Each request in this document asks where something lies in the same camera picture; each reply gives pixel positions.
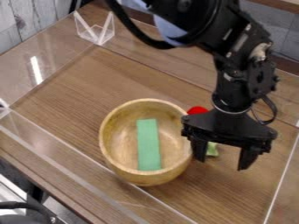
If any black metal bracket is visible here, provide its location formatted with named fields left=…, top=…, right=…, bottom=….
left=25, top=195, right=60, bottom=224

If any green rectangular block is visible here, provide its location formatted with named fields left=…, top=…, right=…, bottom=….
left=136, top=119, right=162, bottom=172

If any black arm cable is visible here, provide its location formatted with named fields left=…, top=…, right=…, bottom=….
left=250, top=94, right=279, bottom=126

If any wooden bowl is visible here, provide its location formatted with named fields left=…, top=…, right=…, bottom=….
left=97, top=98, right=192, bottom=186

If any clear acrylic enclosure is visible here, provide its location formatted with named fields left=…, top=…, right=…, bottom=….
left=0, top=17, right=299, bottom=224

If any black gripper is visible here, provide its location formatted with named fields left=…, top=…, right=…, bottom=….
left=182, top=109, right=276, bottom=171

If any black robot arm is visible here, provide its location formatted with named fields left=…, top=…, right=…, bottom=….
left=105, top=0, right=279, bottom=171

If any red plush strawberry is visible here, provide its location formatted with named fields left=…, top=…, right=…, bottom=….
left=187, top=106, right=219, bottom=157

